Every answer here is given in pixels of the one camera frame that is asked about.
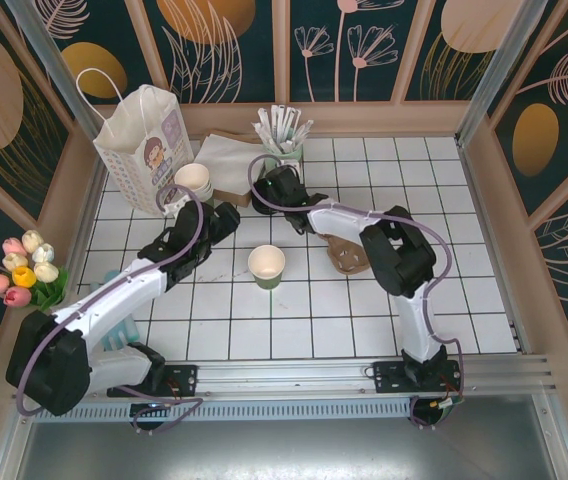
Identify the paper straw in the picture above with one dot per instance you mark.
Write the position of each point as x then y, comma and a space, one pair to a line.
292, 120
276, 122
285, 120
261, 134
304, 129
266, 125

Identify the brown kraft paper stack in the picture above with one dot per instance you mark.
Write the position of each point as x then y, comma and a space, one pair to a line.
231, 197

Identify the pale green straw holder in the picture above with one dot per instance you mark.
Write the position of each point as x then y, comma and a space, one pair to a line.
294, 156

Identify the green paper coffee cup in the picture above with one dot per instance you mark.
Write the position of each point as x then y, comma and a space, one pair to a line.
266, 282

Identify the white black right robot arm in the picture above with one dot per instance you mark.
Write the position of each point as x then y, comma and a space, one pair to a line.
344, 222

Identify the white artificial tulip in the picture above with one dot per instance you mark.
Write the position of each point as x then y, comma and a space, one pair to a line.
15, 261
46, 271
43, 253
31, 240

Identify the yellow artificial tulip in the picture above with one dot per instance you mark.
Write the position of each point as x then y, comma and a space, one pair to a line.
24, 276

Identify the steel sheet panel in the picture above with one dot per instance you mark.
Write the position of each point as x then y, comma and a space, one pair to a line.
284, 450

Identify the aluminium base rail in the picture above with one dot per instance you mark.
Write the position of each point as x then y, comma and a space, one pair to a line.
284, 380

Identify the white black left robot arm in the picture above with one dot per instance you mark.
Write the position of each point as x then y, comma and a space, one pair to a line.
114, 295

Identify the teal toy shovel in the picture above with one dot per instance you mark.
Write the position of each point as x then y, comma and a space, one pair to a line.
111, 276

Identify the stack of paper cups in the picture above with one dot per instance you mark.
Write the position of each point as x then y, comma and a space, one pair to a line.
191, 177

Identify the teal toy rake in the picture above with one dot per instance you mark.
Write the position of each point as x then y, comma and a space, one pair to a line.
129, 330

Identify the brown pulp cup carrier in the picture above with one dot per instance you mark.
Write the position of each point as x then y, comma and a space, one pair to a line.
346, 260

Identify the tulip bouquet in vase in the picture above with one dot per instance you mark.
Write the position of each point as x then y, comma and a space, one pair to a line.
49, 295

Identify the aluminium frame post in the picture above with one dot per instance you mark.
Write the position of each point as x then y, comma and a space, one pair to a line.
497, 75
64, 75

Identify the white printed paper bag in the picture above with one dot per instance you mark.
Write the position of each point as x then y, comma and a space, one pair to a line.
134, 130

